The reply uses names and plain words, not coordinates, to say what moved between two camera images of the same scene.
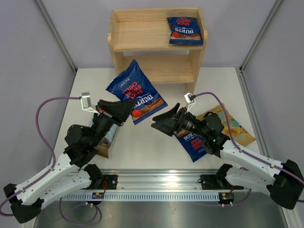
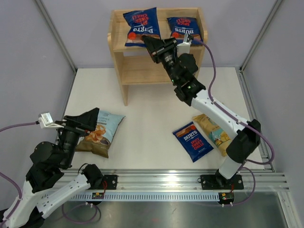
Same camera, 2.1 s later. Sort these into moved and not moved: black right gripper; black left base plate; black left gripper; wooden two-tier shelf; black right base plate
Moved: black right gripper; black left gripper
Not moved: wooden two-tier shelf; black left base plate; black right base plate
